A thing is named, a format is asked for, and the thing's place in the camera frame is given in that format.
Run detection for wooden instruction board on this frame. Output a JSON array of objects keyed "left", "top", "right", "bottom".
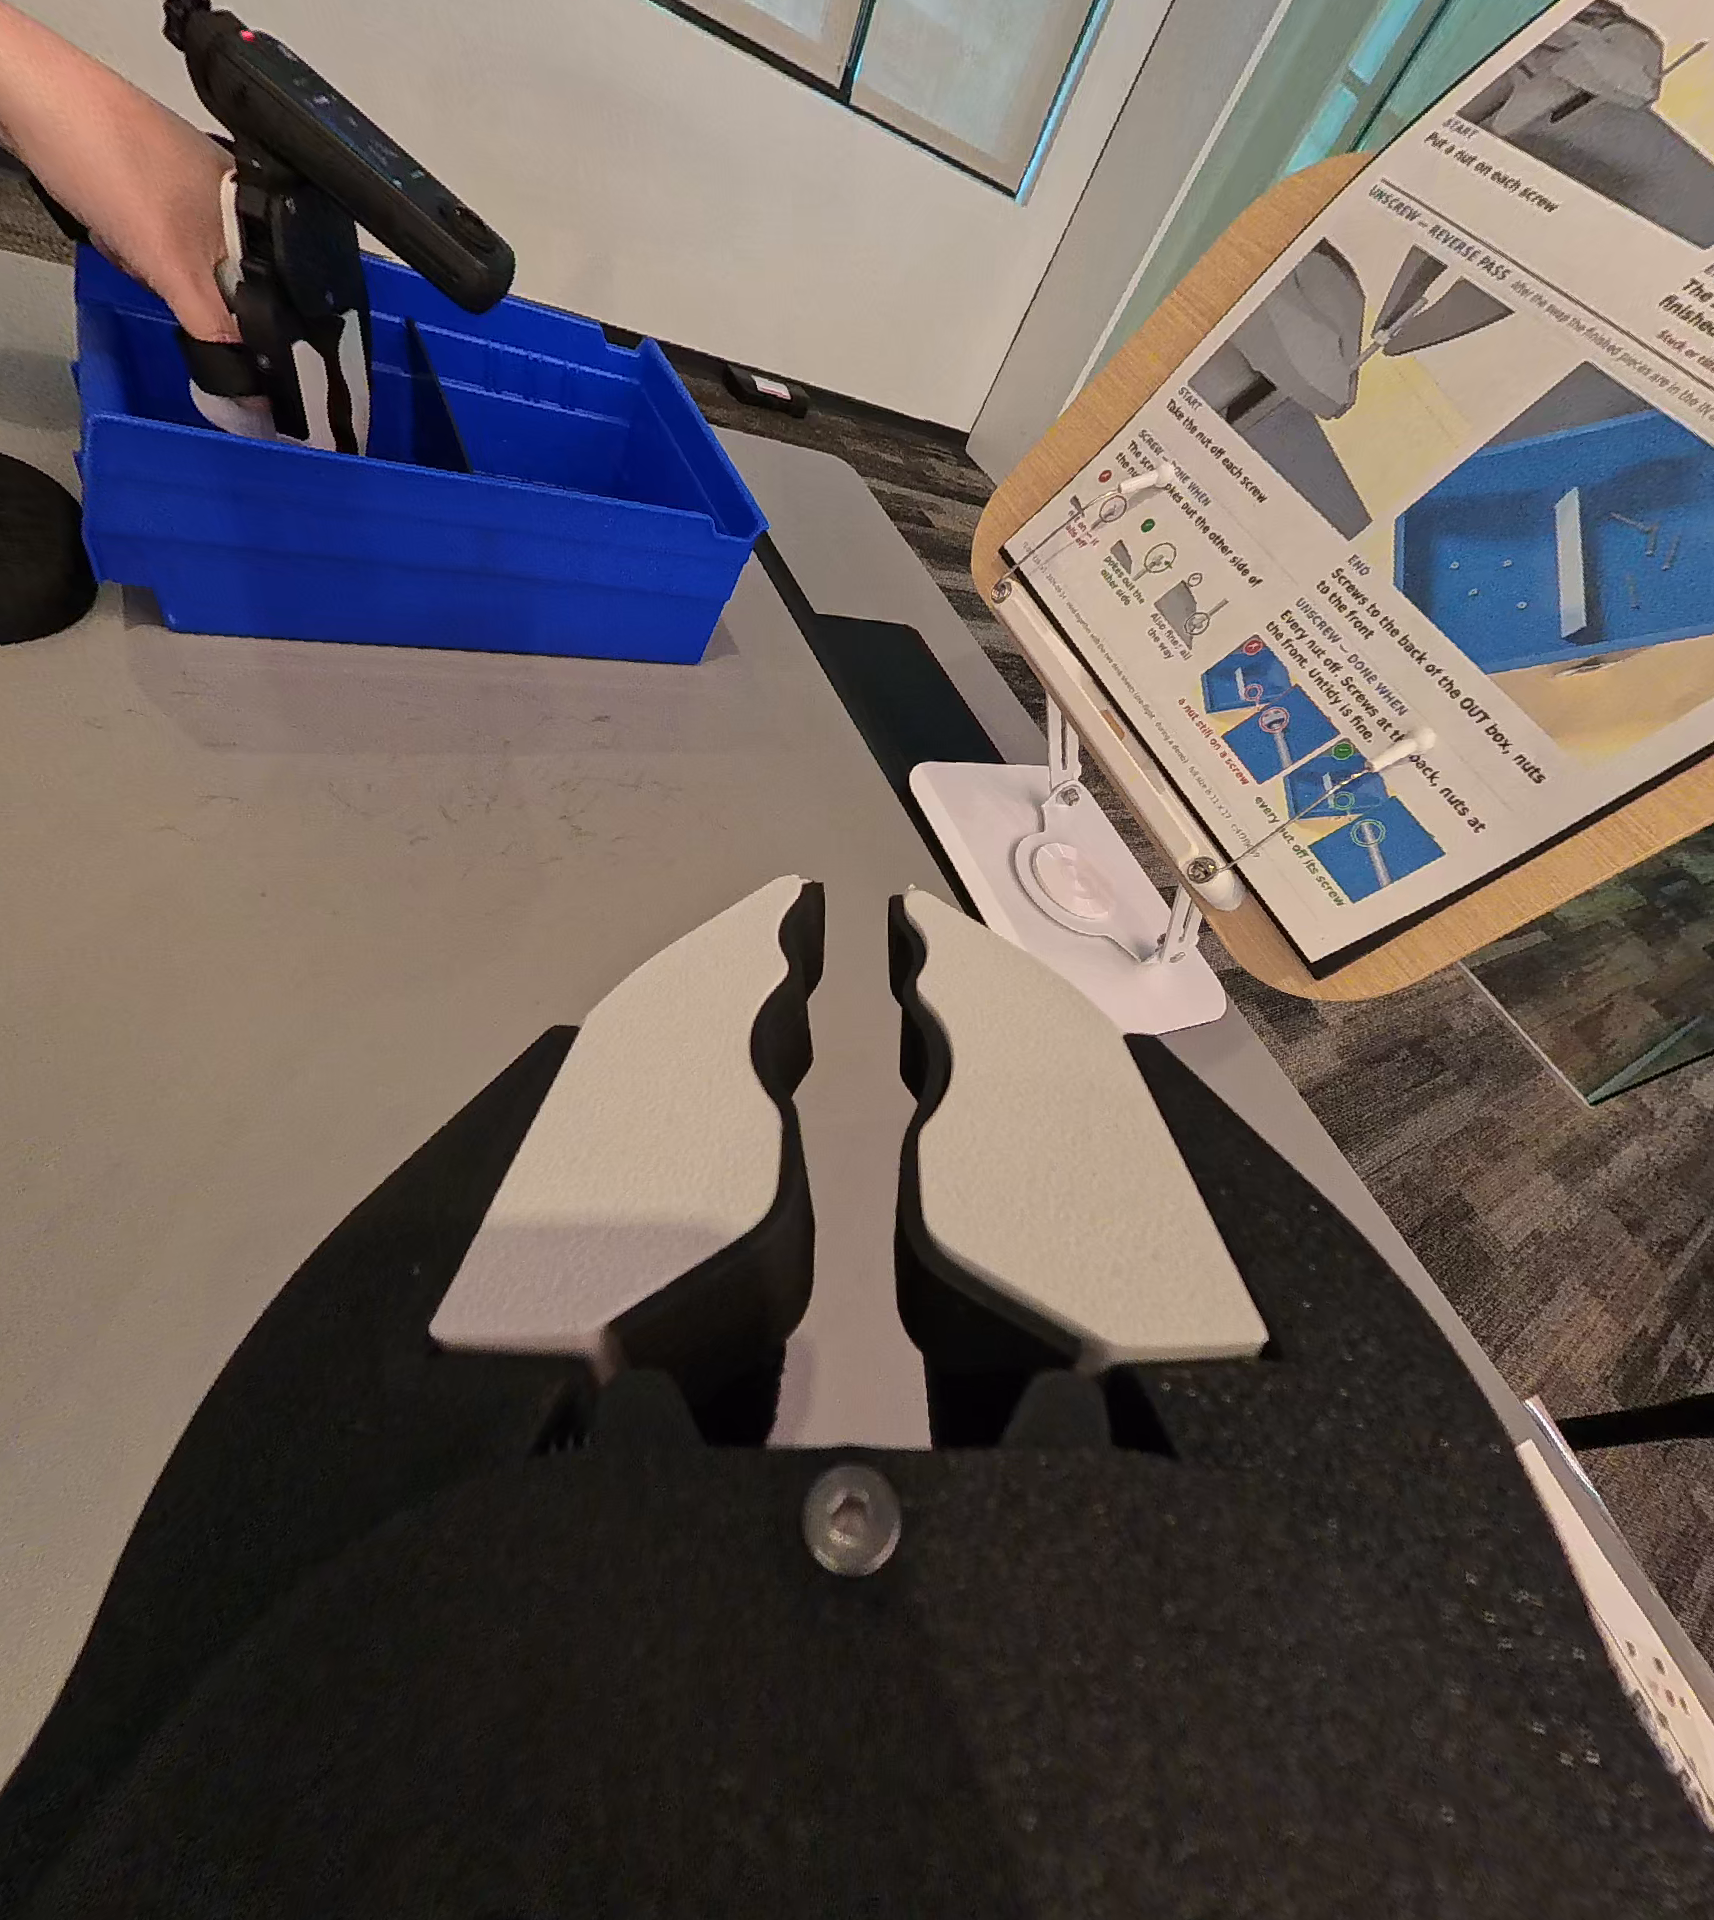
[{"left": 972, "top": 0, "right": 1714, "bottom": 1004}]

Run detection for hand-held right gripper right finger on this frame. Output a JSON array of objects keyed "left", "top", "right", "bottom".
[{"left": 886, "top": 885, "right": 1275, "bottom": 1450}]

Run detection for large paned window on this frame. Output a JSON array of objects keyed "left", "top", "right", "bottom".
[{"left": 649, "top": 0, "right": 1116, "bottom": 194}]

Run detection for person's left forearm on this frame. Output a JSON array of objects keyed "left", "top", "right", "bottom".
[{"left": 0, "top": 0, "right": 200, "bottom": 225}]

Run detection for blue plastic bin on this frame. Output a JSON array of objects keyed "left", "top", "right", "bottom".
[{"left": 76, "top": 240, "right": 767, "bottom": 667}]

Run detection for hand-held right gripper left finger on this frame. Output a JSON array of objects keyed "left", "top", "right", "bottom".
[{"left": 428, "top": 873, "right": 827, "bottom": 1450}]

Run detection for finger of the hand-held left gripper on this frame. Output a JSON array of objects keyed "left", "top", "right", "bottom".
[
  {"left": 268, "top": 292, "right": 341, "bottom": 448},
  {"left": 323, "top": 270, "right": 376, "bottom": 456}
]

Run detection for person's left hand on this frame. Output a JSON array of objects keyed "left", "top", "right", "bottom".
[{"left": 89, "top": 66, "right": 273, "bottom": 351}]

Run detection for white board stand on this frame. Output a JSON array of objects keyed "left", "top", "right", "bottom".
[{"left": 909, "top": 706, "right": 1229, "bottom": 1035}]

